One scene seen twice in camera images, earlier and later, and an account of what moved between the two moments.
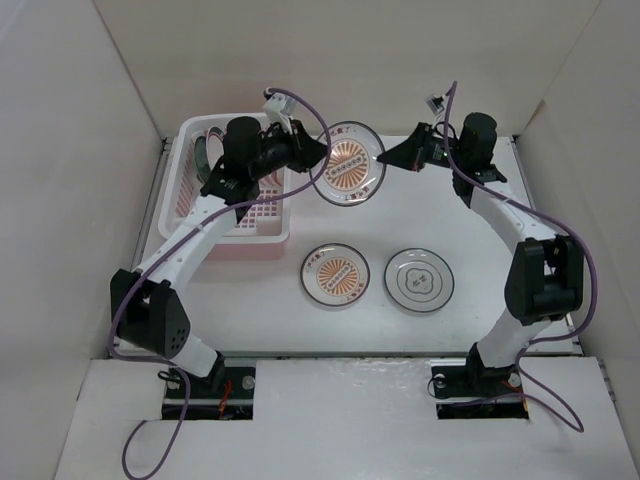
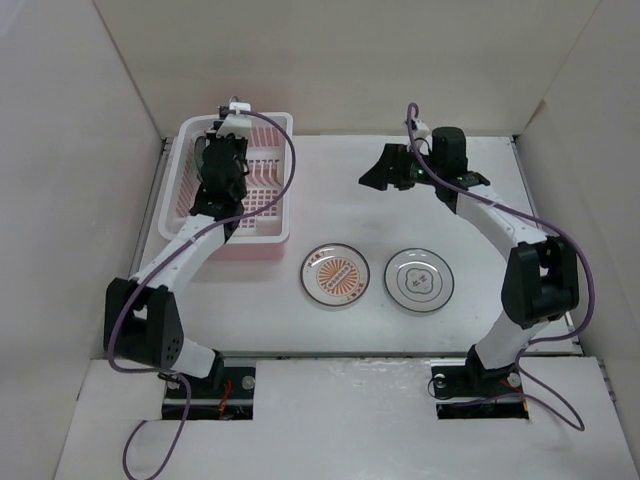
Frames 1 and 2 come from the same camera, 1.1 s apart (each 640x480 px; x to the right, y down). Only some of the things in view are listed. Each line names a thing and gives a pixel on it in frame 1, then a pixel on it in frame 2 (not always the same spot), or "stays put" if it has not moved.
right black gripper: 409,155 → 390,169
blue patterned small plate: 201,161 stays put
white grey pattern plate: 419,280 stays put
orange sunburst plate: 335,274 stays put
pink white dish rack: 221,155 stays put
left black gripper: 306,152 → 240,142
